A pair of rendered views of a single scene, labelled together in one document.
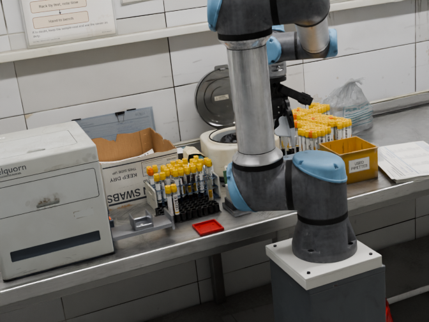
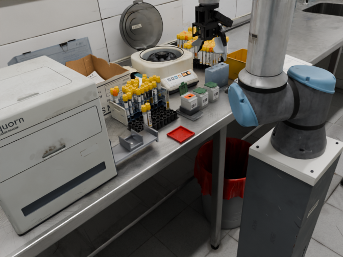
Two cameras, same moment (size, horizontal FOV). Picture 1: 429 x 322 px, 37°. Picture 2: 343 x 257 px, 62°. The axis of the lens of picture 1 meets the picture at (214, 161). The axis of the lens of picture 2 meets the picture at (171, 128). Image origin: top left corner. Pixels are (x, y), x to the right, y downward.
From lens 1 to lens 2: 96 cm
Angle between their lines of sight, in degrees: 25
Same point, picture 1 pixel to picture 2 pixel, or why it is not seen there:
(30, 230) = (39, 182)
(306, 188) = (311, 101)
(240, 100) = (272, 21)
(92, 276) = (106, 203)
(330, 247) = (319, 146)
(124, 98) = (65, 30)
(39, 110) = not seen: outside the picture
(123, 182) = not seen: hidden behind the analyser
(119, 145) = not seen: hidden behind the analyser
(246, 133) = (270, 55)
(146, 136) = (88, 61)
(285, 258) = (277, 158)
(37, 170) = (37, 120)
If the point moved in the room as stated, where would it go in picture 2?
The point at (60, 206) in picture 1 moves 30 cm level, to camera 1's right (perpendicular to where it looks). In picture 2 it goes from (67, 150) to (183, 116)
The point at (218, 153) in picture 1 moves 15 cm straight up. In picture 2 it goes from (156, 70) to (152, 33)
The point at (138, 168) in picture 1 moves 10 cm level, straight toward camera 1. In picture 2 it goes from (102, 91) to (112, 102)
